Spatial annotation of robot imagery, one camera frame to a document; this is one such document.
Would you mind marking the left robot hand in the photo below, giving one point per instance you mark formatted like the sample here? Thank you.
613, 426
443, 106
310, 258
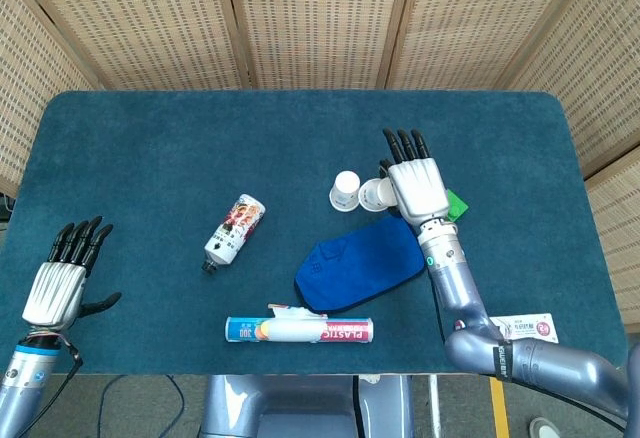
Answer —
55, 288

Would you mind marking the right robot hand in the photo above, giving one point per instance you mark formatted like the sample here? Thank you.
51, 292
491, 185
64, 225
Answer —
417, 188

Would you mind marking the white floral paper cup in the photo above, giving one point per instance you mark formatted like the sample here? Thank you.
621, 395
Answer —
346, 183
372, 195
342, 208

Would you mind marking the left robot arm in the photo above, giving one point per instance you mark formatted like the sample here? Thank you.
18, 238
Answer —
22, 378

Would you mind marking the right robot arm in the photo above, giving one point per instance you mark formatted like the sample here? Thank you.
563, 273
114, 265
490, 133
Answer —
460, 303

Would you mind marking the blue microfiber cloth black trim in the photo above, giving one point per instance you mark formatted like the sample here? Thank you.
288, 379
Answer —
360, 268

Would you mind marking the dark teal carpet table cover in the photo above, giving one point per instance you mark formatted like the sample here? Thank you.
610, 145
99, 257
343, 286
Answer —
175, 158

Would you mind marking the green toy building block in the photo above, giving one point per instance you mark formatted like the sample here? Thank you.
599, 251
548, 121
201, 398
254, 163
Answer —
457, 205

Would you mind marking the white pink medicine box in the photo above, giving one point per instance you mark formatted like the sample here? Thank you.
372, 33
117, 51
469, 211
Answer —
530, 327

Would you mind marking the plastic food wrap roll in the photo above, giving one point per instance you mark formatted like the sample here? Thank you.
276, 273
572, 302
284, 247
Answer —
300, 330

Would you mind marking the plastic bottle with floral label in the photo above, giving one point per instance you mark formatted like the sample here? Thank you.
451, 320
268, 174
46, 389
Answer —
235, 230

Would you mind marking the woven rattan folding screen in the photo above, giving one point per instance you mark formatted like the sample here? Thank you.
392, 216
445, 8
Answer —
320, 18

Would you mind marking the grey blue robot torso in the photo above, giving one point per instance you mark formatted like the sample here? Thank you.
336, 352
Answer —
300, 408

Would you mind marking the white shoe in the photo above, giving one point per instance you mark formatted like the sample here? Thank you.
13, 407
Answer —
547, 429

